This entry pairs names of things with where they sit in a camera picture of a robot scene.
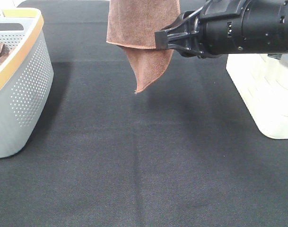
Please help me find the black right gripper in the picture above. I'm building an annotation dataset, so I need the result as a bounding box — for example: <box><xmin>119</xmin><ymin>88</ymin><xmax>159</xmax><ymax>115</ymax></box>
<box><xmin>154</xmin><ymin>0</ymin><xmax>248</xmax><ymax>58</ymax></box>

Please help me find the brown microfibre towel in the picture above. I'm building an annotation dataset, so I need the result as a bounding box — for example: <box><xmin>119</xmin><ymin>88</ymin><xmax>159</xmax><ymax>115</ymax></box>
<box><xmin>106</xmin><ymin>0</ymin><xmax>180</xmax><ymax>93</ymax></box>

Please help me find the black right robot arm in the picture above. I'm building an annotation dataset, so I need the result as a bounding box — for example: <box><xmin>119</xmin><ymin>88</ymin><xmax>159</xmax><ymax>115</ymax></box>
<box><xmin>155</xmin><ymin>0</ymin><xmax>288</xmax><ymax>58</ymax></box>

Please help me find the white plastic basket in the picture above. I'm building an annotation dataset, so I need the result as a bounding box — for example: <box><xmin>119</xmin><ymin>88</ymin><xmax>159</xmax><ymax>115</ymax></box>
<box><xmin>226</xmin><ymin>54</ymin><xmax>288</xmax><ymax>139</ymax></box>

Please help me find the grey perforated laundry basket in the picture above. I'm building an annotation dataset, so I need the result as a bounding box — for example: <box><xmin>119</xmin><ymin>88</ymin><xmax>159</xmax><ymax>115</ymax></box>
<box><xmin>0</xmin><ymin>8</ymin><xmax>54</xmax><ymax>158</ymax></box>

